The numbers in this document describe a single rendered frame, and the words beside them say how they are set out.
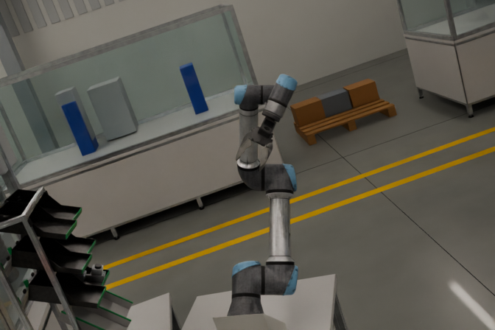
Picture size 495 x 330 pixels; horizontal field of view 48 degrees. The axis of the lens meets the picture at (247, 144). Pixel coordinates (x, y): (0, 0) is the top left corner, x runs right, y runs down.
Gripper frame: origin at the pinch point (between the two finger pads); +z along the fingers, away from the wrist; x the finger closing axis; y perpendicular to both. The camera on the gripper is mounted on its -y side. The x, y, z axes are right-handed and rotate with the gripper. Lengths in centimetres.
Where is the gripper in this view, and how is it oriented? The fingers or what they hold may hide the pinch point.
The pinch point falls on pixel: (248, 163)
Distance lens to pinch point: 202.5
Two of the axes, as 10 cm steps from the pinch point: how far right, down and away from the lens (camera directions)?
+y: 0.2, 0.5, 10.0
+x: -9.0, -4.2, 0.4
